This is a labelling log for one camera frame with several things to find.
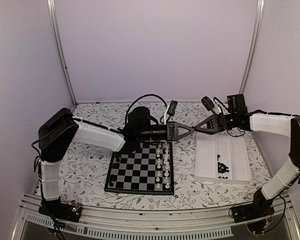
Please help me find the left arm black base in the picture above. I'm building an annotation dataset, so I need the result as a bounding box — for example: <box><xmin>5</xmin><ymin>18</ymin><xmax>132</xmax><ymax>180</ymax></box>
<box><xmin>38</xmin><ymin>199</ymin><xmax>83</xmax><ymax>223</ymax></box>

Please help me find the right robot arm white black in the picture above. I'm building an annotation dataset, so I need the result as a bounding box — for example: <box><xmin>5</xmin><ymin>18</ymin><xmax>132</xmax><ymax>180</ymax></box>
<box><xmin>194</xmin><ymin>94</ymin><xmax>300</xmax><ymax>218</ymax></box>

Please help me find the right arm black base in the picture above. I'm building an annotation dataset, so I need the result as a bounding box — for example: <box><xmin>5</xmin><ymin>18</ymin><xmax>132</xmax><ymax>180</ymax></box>
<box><xmin>228</xmin><ymin>200</ymin><xmax>275</xmax><ymax>235</ymax></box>

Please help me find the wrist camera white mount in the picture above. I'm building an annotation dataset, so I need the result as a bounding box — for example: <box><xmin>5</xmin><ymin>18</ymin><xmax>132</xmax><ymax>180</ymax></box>
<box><xmin>201</xmin><ymin>96</ymin><xmax>222</xmax><ymax>115</ymax></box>
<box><xmin>163</xmin><ymin>100</ymin><xmax>178</xmax><ymax>125</ymax></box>

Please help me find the aluminium frame post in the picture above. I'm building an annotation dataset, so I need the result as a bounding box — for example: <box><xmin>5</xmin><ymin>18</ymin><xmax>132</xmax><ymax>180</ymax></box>
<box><xmin>46</xmin><ymin>0</ymin><xmax>78</xmax><ymax>107</ymax></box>
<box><xmin>238</xmin><ymin>0</ymin><xmax>265</xmax><ymax>94</ymax></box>

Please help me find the front aluminium rail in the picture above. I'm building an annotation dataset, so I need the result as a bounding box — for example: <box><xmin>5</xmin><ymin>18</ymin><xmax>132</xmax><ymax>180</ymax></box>
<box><xmin>12</xmin><ymin>195</ymin><xmax>300</xmax><ymax>240</ymax></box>

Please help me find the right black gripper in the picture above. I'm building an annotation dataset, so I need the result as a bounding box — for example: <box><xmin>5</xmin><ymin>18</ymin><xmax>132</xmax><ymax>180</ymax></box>
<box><xmin>194</xmin><ymin>112</ymin><xmax>238</xmax><ymax>135</ymax></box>

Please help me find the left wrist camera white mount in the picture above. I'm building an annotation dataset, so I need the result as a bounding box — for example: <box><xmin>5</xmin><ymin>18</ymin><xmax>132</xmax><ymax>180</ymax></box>
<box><xmin>163</xmin><ymin>100</ymin><xmax>178</xmax><ymax>125</ymax></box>

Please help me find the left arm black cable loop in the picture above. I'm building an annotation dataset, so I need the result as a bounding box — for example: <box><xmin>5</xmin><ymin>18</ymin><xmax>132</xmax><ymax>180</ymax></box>
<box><xmin>124</xmin><ymin>94</ymin><xmax>169</xmax><ymax>123</ymax></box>

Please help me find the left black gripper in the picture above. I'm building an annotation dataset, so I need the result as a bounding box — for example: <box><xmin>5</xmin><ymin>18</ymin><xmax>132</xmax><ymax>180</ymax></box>
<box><xmin>137</xmin><ymin>121</ymin><xmax>195</xmax><ymax>142</ymax></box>

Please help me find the white chess pieces row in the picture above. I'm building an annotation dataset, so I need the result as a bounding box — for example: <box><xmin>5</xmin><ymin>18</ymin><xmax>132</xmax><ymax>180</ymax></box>
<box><xmin>155</xmin><ymin>142</ymin><xmax>172</xmax><ymax>191</ymax></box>

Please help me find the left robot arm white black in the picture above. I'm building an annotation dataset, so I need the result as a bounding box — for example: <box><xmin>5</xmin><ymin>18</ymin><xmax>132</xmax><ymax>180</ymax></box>
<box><xmin>31</xmin><ymin>106</ymin><xmax>195</xmax><ymax>217</ymax></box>

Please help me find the floral patterned table mat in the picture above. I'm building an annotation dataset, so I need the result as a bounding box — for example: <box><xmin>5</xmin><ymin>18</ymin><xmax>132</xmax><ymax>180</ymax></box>
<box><xmin>39</xmin><ymin>101</ymin><xmax>276</xmax><ymax>210</ymax></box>

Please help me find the right aluminium frame post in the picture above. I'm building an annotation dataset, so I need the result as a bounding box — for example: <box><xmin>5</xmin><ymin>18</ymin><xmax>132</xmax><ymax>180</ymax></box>
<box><xmin>238</xmin><ymin>0</ymin><xmax>265</xmax><ymax>94</ymax></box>

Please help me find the white plastic divided tray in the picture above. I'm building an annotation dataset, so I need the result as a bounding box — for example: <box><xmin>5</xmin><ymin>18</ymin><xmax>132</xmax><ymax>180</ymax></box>
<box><xmin>193</xmin><ymin>132</ymin><xmax>252</xmax><ymax>185</ymax></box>

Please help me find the black chess pieces pile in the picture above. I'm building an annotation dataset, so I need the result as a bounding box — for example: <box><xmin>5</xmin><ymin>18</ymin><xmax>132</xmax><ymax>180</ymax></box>
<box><xmin>217</xmin><ymin>154</ymin><xmax>230</xmax><ymax>179</ymax></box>

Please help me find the black and grey chessboard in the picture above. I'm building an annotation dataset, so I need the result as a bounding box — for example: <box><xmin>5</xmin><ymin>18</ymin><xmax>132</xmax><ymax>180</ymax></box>
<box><xmin>104</xmin><ymin>141</ymin><xmax>175</xmax><ymax>196</ymax></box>

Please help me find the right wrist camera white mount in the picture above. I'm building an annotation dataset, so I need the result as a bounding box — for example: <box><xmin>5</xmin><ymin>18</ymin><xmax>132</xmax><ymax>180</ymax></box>
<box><xmin>201</xmin><ymin>96</ymin><xmax>222</xmax><ymax>115</ymax></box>

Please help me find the left aluminium frame post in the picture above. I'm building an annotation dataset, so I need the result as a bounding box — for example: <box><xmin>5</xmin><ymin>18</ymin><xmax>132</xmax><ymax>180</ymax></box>
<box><xmin>46</xmin><ymin>0</ymin><xmax>78</xmax><ymax>107</ymax></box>

